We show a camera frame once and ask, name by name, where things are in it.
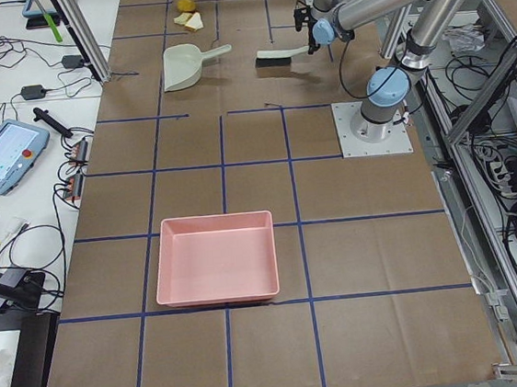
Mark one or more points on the pale green plastic dustpan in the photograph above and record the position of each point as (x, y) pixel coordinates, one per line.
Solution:
(183, 64)

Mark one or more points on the pink plastic bin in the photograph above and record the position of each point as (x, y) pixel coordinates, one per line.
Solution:
(214, 259)

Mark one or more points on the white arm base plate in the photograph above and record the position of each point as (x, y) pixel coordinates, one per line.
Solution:
(360, 138)

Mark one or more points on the yellow round trash piece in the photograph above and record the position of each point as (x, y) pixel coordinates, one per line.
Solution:
(185, 6)

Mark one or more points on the black power adapter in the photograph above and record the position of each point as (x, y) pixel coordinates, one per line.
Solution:
(31, 92)

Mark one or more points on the green stick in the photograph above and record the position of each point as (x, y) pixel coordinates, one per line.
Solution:
(49, 21)

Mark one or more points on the blue teach pendant tablet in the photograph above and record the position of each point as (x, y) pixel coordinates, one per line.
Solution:
(20, 145)

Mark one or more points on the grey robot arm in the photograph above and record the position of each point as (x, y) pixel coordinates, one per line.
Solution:
(411, 37)

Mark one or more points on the black handle tool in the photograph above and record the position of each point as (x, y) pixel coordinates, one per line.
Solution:
(45, 116)

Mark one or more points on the aluminium frame post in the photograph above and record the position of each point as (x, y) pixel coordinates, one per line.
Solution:
(83, 37)

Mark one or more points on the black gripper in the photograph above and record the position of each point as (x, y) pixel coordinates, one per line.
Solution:
(312, 40)

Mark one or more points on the white hand brush dark bristles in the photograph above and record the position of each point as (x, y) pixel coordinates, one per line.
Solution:
(272, 58)

